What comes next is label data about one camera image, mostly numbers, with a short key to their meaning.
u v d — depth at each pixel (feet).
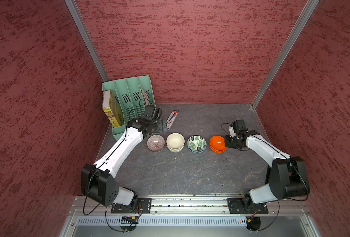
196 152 2.94
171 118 3.61
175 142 3.05
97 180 1.32
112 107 2.92
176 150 2.92
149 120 1.99
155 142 3.11
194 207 2.47
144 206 2.43
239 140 2.16
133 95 3.70
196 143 3.11
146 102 3.46
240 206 2.42
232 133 2.53
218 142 3.01
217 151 2.91
